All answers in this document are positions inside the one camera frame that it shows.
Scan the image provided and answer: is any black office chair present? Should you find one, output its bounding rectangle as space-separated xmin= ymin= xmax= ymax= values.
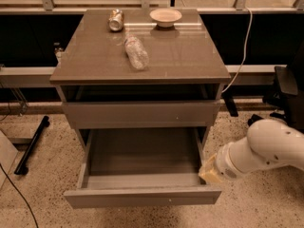
xmin=262 ymin=42 xmax=304 ymax=133

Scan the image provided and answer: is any black cable on floor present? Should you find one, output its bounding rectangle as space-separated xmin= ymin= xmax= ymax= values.
xmin=0 ymin=163 xmax=40 ymax=228

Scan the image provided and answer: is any black table leg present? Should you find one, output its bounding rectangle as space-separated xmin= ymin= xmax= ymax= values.
xmin=14 ymin=116 xmax=50 ymax=175
xmin=222 ymin=92 xmax=238 ymax=117

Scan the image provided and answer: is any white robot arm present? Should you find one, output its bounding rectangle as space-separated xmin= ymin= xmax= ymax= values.
xmin=199 ymin=119 xmax=304 ymax=182

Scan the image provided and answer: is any grey drawer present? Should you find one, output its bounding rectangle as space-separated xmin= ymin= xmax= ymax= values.
xmin=65 ymin=127 xmax=221 ymax=208
xmin=62 ymin=100 xmax=220 ymax=129

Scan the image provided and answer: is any grey top drawer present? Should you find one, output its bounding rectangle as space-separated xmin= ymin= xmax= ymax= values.
xmin=62 ymin=100 xmax=220 ymax=129

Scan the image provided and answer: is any white bowl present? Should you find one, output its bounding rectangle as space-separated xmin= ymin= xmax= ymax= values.
xmin=150 ymin=9 xmax=182 ymax=28

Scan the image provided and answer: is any grey drawer cabinet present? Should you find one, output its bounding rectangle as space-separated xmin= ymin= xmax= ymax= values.
xmin=50 ymin=9 xmax=230 ymax=143

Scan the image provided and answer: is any clear plastic water bottle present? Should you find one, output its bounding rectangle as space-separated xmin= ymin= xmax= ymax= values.
xmin=124 ymin=35 xmax=149 ymax=70

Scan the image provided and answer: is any white cable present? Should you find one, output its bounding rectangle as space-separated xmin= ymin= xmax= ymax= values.
xmin=220 ymin=7 xmax=254 ymax=94

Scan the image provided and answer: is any silver soda can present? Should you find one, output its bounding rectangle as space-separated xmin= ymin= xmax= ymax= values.
xmin=108 ymin=9 xmax=124 ymax=31

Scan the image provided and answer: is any black table leg left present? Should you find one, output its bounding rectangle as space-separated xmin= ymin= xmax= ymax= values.
xmin=14 ymin=116 xmax=50 ymax=175

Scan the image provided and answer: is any black table leg right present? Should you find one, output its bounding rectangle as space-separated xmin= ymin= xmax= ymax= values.
xmin=222 ymin=92 xmax=238 ymax=117

